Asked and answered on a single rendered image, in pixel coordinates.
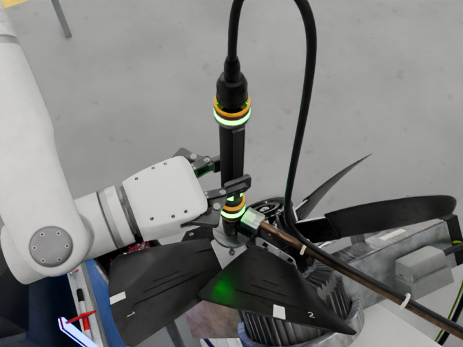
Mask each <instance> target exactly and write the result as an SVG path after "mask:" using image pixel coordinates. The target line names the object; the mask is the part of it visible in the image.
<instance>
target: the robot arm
mask: <svg viewBox="0 0 463 347"><path fill-rule="evenodd" d="M210 171H213V172H214V173H218V172H219V171H220V155H217V156H214V157H212V158H210V157H209V156H201V155H198V154H193V153H192V152H191V151H189V150H187V149H186V148H184V147H181V148H180V149H179V150H178V151H177V152H176V153H175V154H174V155H173V156H172V157H171V158H170V159H167V160H164V161H162V162H159V163H157V164H155V165H152V166H151V167H148V168H146V169H144V170H142V171H140V172H138V173H136V174H134V175H133V176H131V177H129V178H128V179H126V180H124V181H123V182H122V183H123V186H120V189H121V191H119V192H117V190H116V187H115V186H114V185H113V186H111V187H108V188H105V189H102V190H100V191H96V192H94V193H91V194H88V195H86V196H83V197H80V198H77V199H75V200H73V197H72V194H71V192H70V189H69V187H68V183H67V181H66V179H65V175H64V172H63V169H62V166H61V163H60V160H59V156H58V153H57V150H56V145H55V141H54V128H53V124H52V121H51V118H50V115H49V112H48V109H47V107H46V105H45V102H44V100H43V97H42V95H41V92H40V90H39V87H38V85H37V82H36V80H35V78H34V75H33V73H32V70H31V69H30V66H29V64H28V61H27V59H26V57H25V54H24V52H23V49H22V47H21V44H20V42H19V40H18V38H17V36H16V33H15V31H14V28H13V27H12V24H11V22H10V19H9V17H8V14H7V12H6V9H5V8H4V6H3V3H2V1H1V0H0V216H1V218H2V220H3V222H4V224H5V225H4V226H3V227H2V229H1V235H0V239H1V248H2V251H3V255H4V258H5V259H6V262H7V265H8V267H9V269H10V270H11V272H12V274H13V275H14V276H15V278H16V279H17V280H18V281H19V282H20V283H22V284H30V283H32V282H35V281H37V280H40V279H43V278H45V277H47V276H48V277H56V276H61V275H65V274H67V273H69V272H71V271H73V270H74V269H75V268H76V267H78V266H79V265H80V264H81V263H83V262H86V261H88V260H91V259H93V258H96V257H98V256H101V255H104V254H106V253H109V252H111V251H114V250H117V249H119V248H122V247H124V246H127V245H129V244H132V243H134V242H136V240H135V237H134V234H136V233H137V234H138V237H141V236H142V237H143V240H144V241H150V240H157V239H160V238H166V237H169V236H172V235H176V234H179V233H183V232H186V231H190V230H192V229H195V228H198V227H211V228H217V227H218V226H219V222H220V215H221V212H222V210H223V207H224V206H225V203H226V202H227V199H229V198H232V197H234V196H237V195H239V194H242V193H244V192H246V191H247V190H248V189H249V188H250V187H251V176H250V175H249V174H247V175H244V176H241V177H239V178H236V179H233V180H230V181H228V182H226V183H225V184H224V187H222V188H219V189H213V190H210V191H203V190H202V189H201V186H200V184H199V182H198V180H197V178H200V177H201V176H203V175H205V174H207V173H209V172H210ZM209 207H212V213H211V214H210V215H209V214H208V211H207V208H209Z"/></svg>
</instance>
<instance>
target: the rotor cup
mask: <svg viewBox="0 0 463 347"><path fill-rule="evenodd" d="M284 199H285V197H278V198H270V199H266V200H262V201H260V202H256V203H254V204H251V205H249V206H248V207H246V208H245V212H246V211H247V210H248V208H250V207H251V208H252V209H254V210H256V211H258V212H260V210H261V209H262V208H263V207H269V210H267V211H263V212H260V213H262V214H263V215H265V221H268V222H269V224H270V225H272V226H274V227H276V228H277V229H280V230H281V231H283V232H285V233H287V234H289V235H290V236H292V237H294V238H296V237H295V236H294V235H293V234H292V233H291V231H290V230H289V229H288V227H287V225H286V222H285V217H284ZM293 206H294V204H293V202H292V200H291V206H290V212H291V221H292V223H293V225H294V223H297V222H298V220H297V221H296V217H295V215H294V210H293V208H292V207H293ZM244 214H245V213H244ZM294 226H295V225H294ZM295 228H296V226H295ZM296 229H297V228H296ZM297 231H298V232H299V230H298V229H297ZM299 233H300V232H299ZM300 234H301V233H300ZM255 238H262V239H264V240H265V241H267V242H268V243H270V244H272V245H274V246H275V247H276V248H278V249H280V250H281V251H283V252H285V253H286V254H288V255H290V256H291V257H292V258H293V259H295V261H296V266H297V269H298V270H299V271H300V272H301V271H302V270H304V269H305V268H307V267H308V266H309V265H310V264H311V263H312V262H313V260H314V258H312V257H311V256H309V255H307V254H305V253H303V255H301V254H300V251H299V250H298V249H296V248H294V247H292V246H291V245H289V244H287V243H285V242H283V241H282V240H279V239H278V238H276V237H274V236H272V235H269V234H268V233H267V232H265V231H263V230H262V229H259V230H258V232H257V234H254V236H253V238H252V239H249V241H248V242H247V243H246V247H247V249H248V248H249V247H251V246H253V245H255Z"/></svg>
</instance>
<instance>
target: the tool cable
mask: <svg viewBox="0 0 463 347"><path fill-rule="evenodd" d="M294 1H295V3H296V5H297V6H298V9H299V11H300V13H301V16H302V20H303V23H304V27H305V34H306V49H307V51H306V64H305V77H304V83H303V89H302V98H301V104H300V111H299V116H298V124H297V128H296V135H295V139H294V145H293V150H292V154H291V161H290V166H289V173H288V177H287V185H286V190H285V199H284V217H285V222H286V225H287V227H288V229H289V230H290V231H291V233H292V234H293V235H294V236H295V237H296V238H297V239H298V240H299V241H300V242H302V243H303V244H304V245H303V247H302V249H301V252H300V254H301V255H303V253H304V250H305V249H306V247H308V248H309V249H311V250H312V251H314V252H316V253H317V254H318V255H321V256H322V257H323V258H325V259H327V260H329V261H330V262H332V263H334V264H336V265H337V266H339V267H341V268H342V269H344V270H346V271H348V272H350V273H352V274H353V275H355V276H357V277H359V278H360V279H362V280H364V281H366V282H368V283H370V284H371V285H373V286H375V287H377V288H378V289H380V290H382V291H384V292H385V293H388V294H390V295H391V296H393V297H395V298H397V299H398V300H400V301H402V302H403V303H402V304H401V306H399V307H398V308H399V309H400V310H402V309H403V308H404V307H405V306H406V305H407V304H408V305H409V306H412V307H413V308H415V309H417V310H419V311H420V312H422V313H424V314H426V315H428V316H429V317H432V318H433V319H435V320H437V321H439V322H441V323H443V324H444V325H446V326H448V327H450V328H452V329H453V330H456V331H457V332H459V333H461V334H463V327H462V326H460V325H459V324H456V323H455V322H452V321H451V320H449V319H447V318H445V317H443V316H442V315H440V314H438V313H436V312H434V311H432V310H431V309H429V308H427V307H425V306H423V305H421V304H419V303H417V302H416V301H414V300H412V299H410V296H411V295H410V294H408V293H407V294H406V295H403V294H401V293H399V292H397V291H395V290H393V289H392V288H390V287H388V286H386V285H385V284H383V283H381V282H379V281H377V280H375V279H373V278H372V277H370V276H368V275H366V274H364V273H363V272H361V271H359V270H358V269H355V268H353V267H352V266H350V265H348V264H346V263H345V262H343V261H341V260H339V259H338V258H336V257H334V256H332V255H331V254H329V253H327V252H326V251H324V250H322V249H321V248H319V247H318V246H316V245H315V244H313V243H312V242H310V240H308V239H306V238H305V237H304V236H302V235H301V234H300V233H299V232H298V231H297V229H296V228H295V226H294V225H293V223H292V221H291V212H290V206H291V195H292V190H293V186H294V179H295V175H296V169H297V165H298V159H299V155H300V149H301V146H302V140H303V136H304V132H305V126H306V122H307V116H308V112H309V105H310V101H311V93H312V89H313V80H314V75H315V68H316V55H317V32H316V22H315V19H314V16H313V11H312V9H311V6H310V4H309V2H308V0H294ZM243 2H244V0H233V3H232V5H231V11H230V16H229V29H228V43H227V59H228V61H230V62H234V61H236V59H237V40H238V25H239V19H240V11H241V8H242V5H243Z"/></svg>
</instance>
